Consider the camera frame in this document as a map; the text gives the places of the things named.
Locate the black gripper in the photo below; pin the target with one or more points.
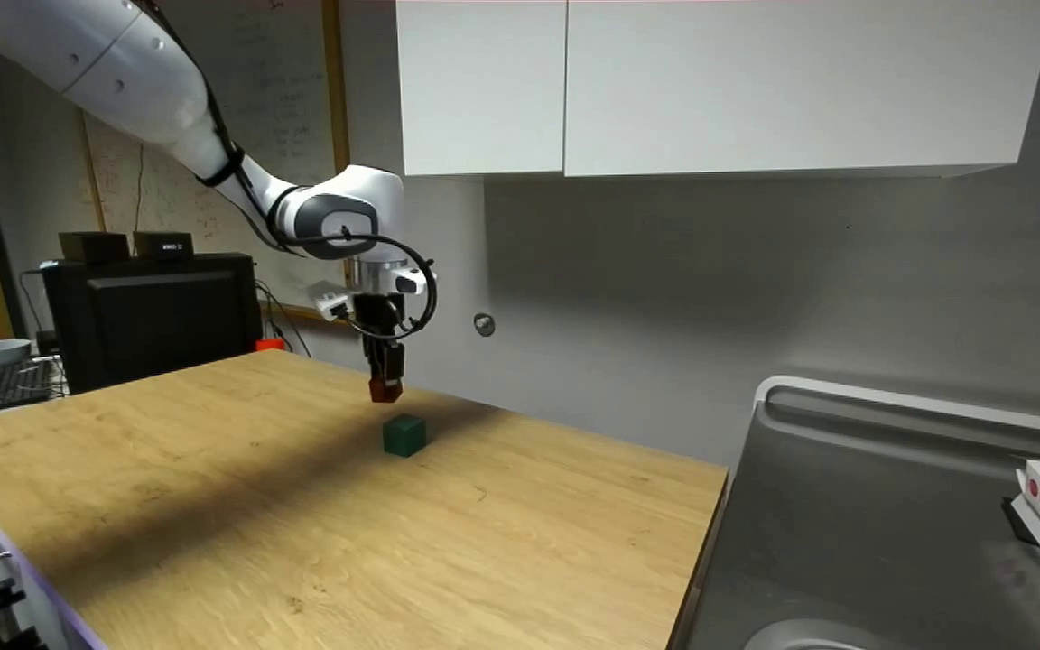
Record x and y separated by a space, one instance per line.
381 315

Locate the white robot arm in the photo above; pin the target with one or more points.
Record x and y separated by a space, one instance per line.
126 60

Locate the green wooden block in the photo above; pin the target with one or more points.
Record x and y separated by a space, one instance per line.
407 435

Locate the black computer monitor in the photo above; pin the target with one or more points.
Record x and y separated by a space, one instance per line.
153 318

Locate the black box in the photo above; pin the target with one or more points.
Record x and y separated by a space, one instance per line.
163 245
92 249

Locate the black keyboard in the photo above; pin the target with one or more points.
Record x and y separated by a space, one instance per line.
15 383

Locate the stainless steel sink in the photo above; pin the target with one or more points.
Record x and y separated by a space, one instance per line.
884 530

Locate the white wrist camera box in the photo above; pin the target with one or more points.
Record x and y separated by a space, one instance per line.
340 305

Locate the round metal wall fitting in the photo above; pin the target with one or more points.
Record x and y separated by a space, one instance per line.
484 324

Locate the wooden wall strip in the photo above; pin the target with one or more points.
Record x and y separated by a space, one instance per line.
335 78

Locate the white wall cabinet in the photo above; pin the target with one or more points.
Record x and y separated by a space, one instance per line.
723 78

